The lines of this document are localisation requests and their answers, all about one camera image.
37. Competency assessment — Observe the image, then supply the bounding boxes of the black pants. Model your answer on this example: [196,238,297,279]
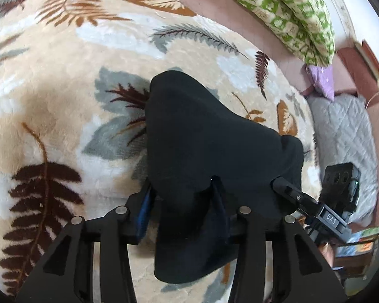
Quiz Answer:
[145,70,304,284]

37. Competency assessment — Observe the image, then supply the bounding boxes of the person's right hand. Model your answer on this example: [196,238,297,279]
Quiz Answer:
[318,243,334,267]

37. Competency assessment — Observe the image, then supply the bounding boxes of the grey quilted mat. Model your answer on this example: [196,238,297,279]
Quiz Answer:
[307,94,379,227]

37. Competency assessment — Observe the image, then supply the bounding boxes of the purple cloth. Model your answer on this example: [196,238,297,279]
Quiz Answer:
[305,65,335,102]

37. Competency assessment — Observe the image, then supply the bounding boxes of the brown wooden headboard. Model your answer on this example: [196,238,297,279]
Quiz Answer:
[337,40,379,107]

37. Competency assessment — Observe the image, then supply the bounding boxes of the beige leaf-pattern plush blanket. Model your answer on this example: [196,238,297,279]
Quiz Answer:
[0,0,322,299]

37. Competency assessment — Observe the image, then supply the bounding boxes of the green and cream quilt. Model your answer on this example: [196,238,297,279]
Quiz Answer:
[236,0,335,67]

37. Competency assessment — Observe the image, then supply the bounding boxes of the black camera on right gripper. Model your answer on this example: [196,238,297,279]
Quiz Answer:
[319,162,361,223]

